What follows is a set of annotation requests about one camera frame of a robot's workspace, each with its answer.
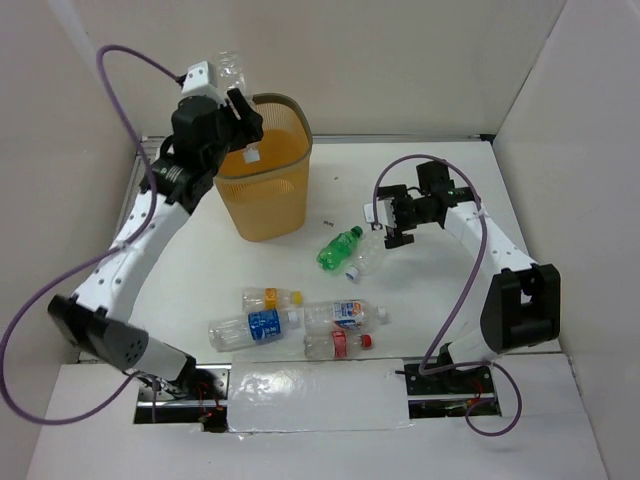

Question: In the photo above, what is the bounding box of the clear bottle white cap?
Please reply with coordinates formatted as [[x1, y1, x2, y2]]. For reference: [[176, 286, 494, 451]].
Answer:
[[345, 229, 386, 283]]

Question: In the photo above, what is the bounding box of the clear unlabelled plastic bottle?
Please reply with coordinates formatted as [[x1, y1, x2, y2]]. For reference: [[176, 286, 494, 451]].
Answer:
[[215, 49, 262, 165]]

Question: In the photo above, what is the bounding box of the blue label plastic bottle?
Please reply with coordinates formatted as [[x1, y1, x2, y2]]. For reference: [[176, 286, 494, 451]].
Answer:
[[208, 308, 303, 352]]

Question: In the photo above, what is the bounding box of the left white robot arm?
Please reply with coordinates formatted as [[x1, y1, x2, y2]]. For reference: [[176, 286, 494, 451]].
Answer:
[[48, 88, 263, 399]]

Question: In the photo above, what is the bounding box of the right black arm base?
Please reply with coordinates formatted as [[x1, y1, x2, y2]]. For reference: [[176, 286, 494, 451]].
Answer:
[[395, 361, 501, 420]]

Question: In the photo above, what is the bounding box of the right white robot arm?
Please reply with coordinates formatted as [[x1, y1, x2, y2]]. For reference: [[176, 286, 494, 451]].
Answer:
[[365, 154, 561, 392]]

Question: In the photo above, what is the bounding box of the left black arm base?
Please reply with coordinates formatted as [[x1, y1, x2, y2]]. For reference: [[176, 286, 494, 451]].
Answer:
[[133, 364, 231, 433]]

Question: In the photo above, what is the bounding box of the orange mesh waste bin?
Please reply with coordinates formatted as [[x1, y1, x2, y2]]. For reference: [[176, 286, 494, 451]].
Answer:
[[215, 93, 313, 242]]

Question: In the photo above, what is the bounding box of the green plastic bottle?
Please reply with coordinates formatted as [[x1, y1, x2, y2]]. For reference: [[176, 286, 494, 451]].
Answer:
[[316, 226, 363, 271]]

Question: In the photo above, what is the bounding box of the white orange label bottle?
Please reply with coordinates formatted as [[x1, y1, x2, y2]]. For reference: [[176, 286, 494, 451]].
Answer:
[[304, 299, 390, 335]]

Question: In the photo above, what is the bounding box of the red label red cap bottle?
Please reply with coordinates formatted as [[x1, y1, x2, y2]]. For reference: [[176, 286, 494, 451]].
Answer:
[[304, 330, 373, 361]]

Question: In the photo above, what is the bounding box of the orange label yellow cap bottle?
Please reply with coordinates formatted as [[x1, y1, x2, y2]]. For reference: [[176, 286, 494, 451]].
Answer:
[[241, 287, 304, 311]]

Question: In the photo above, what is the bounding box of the white taped cover plate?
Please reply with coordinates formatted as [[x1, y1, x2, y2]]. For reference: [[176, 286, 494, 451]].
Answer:
[[227, 359, 410, 433]]

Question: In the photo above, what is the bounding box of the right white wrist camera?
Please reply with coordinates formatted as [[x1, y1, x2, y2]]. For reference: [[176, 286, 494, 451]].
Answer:
[[363, 198, 396, 231]]

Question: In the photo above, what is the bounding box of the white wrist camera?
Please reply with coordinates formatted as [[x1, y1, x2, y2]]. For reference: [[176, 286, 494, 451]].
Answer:
[[181, 61, 224, 104], [363, 198, 396, 231]]

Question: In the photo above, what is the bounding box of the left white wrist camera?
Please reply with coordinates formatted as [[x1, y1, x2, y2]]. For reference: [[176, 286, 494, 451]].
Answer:
[[181, 61, 224, 104]]

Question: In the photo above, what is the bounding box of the aluminium frame rail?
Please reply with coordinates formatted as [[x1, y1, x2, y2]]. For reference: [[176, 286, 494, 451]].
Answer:
[[79, 133, 494, 351]]

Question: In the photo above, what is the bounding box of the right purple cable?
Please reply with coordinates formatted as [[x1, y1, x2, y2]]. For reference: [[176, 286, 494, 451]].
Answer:
[[368, 154, 524, 437]]

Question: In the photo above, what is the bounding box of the purple cable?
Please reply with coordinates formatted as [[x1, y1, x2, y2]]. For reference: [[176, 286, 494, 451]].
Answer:
[[368, 154, 524, 437], [0, 44, 189, 426]]

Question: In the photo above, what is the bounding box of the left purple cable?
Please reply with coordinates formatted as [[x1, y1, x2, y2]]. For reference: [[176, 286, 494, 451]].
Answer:
[[0, 44, 189, 426]]

